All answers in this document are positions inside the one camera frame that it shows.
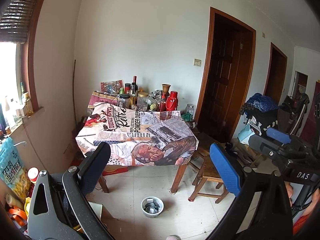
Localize pink paper sack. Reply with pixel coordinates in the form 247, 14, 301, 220
87, 91, 119, 110

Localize white plastic bottle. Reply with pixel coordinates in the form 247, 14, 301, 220
5, 96, 16, 128

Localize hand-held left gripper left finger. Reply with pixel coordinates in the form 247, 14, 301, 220
27, 142, 117, 240

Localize orange plastic item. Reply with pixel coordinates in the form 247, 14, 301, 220
9, 205, 27, 227

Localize black lid jar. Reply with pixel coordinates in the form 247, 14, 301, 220
119, 94, 131, 109

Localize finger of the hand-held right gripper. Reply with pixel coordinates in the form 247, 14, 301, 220
249, 134, 288, 160
266, 127, 313, 155

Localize white framed doorway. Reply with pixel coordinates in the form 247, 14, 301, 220
291, 70, 308, 98

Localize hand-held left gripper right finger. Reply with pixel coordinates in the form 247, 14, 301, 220
206, 142, 294, 240

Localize light blue cloth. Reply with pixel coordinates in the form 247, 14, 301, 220
237, 124, 259, 143

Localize person's orange clothing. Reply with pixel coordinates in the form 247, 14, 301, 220
292, 187, 320, 235

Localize yellow plastic bag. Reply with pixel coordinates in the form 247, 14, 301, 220
24, 197, 32, 218

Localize blue clothes pile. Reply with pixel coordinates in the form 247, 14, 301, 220
240, 93, 279, 114

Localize white bowl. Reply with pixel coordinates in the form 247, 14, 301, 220
141, 197, 164, 218

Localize white cap bottle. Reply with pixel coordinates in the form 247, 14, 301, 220
27, 167, 40, 193

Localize thin wooden stick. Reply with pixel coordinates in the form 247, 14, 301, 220
72, 59, 77, 128

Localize blue snack bag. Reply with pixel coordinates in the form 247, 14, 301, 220
0, 137, 32, 202

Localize person's right hand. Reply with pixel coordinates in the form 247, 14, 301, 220
285, 182, 293, 205

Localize dark wooden door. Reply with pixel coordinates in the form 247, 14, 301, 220
194, 7, 257, 143

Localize flat red box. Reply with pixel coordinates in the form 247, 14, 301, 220
102, 165, 129, 176

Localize dark window blind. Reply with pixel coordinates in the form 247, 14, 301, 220
0, 0, 42, 44

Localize silver foil bags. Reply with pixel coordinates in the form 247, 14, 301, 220
149, 89, 163, 104

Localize red thermos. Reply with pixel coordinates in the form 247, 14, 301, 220
165, 91, 179, 112

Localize clear red snack bag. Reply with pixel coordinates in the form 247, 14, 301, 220
101, 80, 125, 94

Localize yellow lid jar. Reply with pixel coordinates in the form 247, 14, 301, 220
137, 92, 149, 111

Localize wooden chair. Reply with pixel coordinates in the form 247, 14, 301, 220
188, 132, 229, 203

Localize dark red panel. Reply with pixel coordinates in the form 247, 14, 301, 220
299, 81, 320, 143

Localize narrow wooden doorway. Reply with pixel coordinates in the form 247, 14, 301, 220
262, 42, 288, 103

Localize hanging dark bags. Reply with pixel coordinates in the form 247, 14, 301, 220
282, 92, 310, 135

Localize brown window frame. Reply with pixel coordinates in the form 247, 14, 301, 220
26, 0, 50, 113

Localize wooden table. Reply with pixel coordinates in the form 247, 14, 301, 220
99, 105, 188, 194

